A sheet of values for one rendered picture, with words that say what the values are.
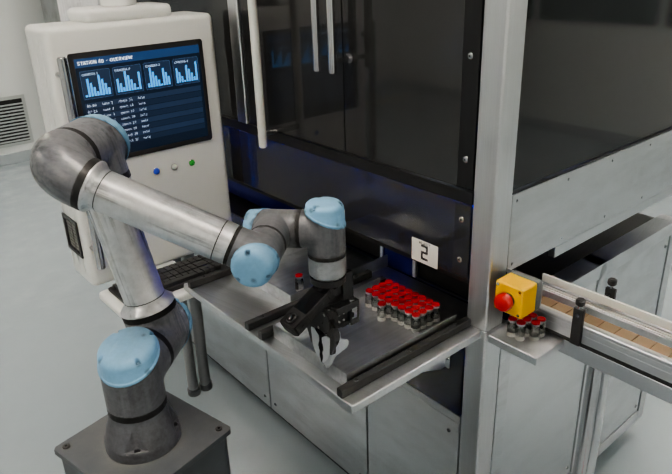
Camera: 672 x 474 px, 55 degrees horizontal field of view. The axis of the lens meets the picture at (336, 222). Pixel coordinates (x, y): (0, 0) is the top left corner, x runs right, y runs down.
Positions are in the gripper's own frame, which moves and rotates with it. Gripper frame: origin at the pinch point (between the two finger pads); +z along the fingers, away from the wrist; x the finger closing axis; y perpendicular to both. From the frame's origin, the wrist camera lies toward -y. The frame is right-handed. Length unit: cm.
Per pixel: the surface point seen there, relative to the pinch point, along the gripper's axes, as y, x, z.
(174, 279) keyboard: 2, 72, 9
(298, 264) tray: 28, 46, 3
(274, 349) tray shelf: -1.7, 15.7, 3.6
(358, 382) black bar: 2.4, -8.1, 1.7
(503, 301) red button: 34.6, -18.9, -8.9
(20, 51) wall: 94, 544, -7
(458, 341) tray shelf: 31.0, -10.4, 3.7
